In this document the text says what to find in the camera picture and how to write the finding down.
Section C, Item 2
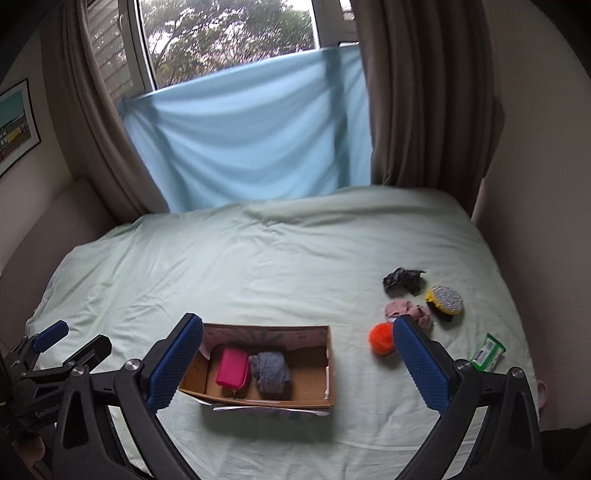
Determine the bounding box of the grey fluffy cloth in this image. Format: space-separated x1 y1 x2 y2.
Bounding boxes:
248 352 293 396

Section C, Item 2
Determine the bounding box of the green wet wipes packet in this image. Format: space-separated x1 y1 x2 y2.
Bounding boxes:
468 333 507 371

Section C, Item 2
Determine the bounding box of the pink pouch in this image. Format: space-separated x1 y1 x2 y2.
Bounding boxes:
215 348 251 391

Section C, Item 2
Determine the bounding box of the light blue cloth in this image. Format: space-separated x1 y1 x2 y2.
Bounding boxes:
117 44 375 214

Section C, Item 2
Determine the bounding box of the brown curtain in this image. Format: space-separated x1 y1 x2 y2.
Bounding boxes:
348 0 504 217
60 0 171 221

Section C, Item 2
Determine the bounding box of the cardboard box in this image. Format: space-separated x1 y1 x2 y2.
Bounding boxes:
178 323 336 411

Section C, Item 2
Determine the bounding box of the framed wall picture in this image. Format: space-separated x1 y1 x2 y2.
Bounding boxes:
0 78 42 178

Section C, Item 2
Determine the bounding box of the orange pom-pom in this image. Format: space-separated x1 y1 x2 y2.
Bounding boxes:
368 323 400 356

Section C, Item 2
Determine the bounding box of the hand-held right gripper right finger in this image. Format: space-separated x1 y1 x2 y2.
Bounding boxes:
392 315 542 480

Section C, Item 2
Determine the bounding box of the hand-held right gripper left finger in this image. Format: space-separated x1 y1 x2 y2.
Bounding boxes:
52 313 205 480

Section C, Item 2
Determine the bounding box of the yellow black scrub brush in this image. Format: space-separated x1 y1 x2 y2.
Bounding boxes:
425 285 465 324

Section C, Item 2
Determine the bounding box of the black patterned scrunchie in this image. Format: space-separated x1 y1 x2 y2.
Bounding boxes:
382 267 426 294

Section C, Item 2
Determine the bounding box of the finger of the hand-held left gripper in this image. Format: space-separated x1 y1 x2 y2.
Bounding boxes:
58 335 113 374
18 320 70 365

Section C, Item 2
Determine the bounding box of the window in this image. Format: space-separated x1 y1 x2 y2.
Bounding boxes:
85 0 360 100

